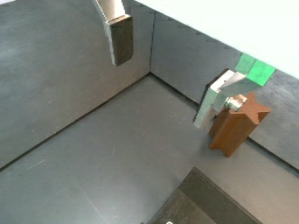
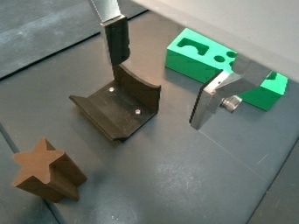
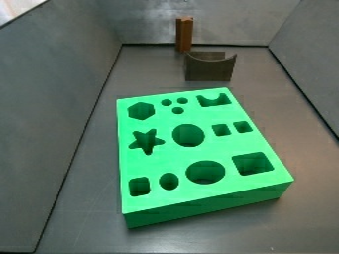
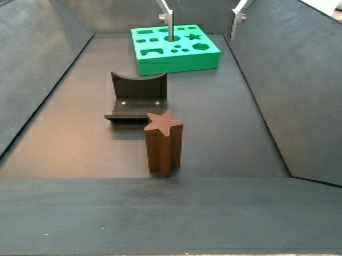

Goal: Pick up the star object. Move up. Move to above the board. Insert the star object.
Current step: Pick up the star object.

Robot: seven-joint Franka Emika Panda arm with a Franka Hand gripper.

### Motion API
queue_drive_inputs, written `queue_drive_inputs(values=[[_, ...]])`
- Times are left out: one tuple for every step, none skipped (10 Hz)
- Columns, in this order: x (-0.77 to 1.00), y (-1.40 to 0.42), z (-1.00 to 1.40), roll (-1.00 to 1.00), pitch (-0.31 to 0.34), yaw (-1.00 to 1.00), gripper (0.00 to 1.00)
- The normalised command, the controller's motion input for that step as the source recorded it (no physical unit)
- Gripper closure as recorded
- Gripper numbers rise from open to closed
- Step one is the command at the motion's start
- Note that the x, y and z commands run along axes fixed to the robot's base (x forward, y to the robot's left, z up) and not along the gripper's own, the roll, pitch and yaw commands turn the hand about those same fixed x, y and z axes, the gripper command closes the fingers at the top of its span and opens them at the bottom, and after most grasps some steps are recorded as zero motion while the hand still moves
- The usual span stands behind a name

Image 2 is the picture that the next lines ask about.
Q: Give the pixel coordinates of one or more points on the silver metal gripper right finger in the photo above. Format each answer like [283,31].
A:
[219,93]

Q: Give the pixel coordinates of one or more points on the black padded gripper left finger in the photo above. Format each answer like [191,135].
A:
[115,28]

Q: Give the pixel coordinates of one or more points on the brown star block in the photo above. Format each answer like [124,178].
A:
[50,174]

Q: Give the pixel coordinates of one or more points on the green shape sorting board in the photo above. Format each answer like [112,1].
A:
[198,57]

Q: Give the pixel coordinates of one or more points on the black curved holder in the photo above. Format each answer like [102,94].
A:
[122,106]

